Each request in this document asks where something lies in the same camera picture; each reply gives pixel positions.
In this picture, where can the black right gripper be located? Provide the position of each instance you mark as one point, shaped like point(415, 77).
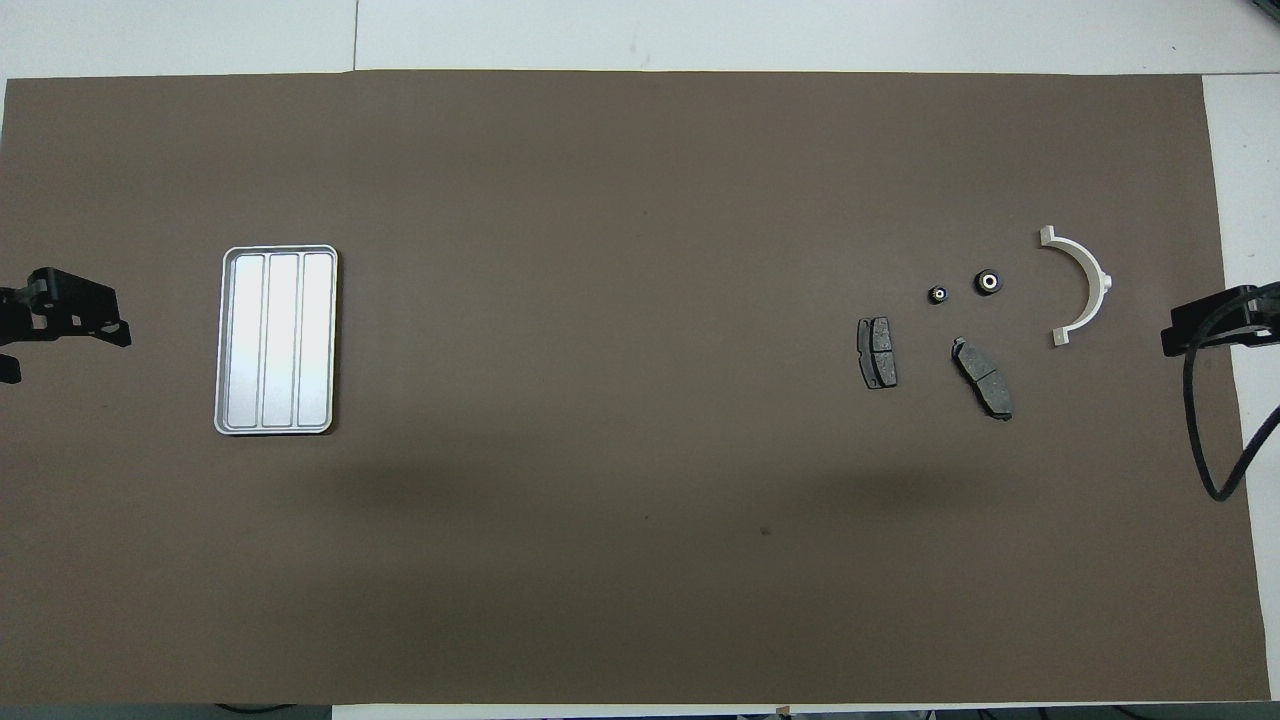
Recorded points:
point(1262, 315)

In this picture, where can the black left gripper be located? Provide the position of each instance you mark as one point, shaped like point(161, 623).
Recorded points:
point(15, 315)

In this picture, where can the small black bearing gear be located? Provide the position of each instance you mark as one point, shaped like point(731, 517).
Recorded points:
point(938, 294)

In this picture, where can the silver metal tray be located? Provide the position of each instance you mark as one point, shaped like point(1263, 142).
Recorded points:
point(275, 340)

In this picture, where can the long dark brake pad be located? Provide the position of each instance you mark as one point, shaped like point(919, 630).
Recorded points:
point(982, 378)

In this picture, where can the short dark brake pad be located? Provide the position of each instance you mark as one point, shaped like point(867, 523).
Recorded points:
point(877, 352)

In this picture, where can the brown paper table mat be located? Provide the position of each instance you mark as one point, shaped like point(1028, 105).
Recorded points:
point(640, 450)

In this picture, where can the white semicircular bracket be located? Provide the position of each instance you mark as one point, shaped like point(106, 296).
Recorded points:
point(1084, 256)

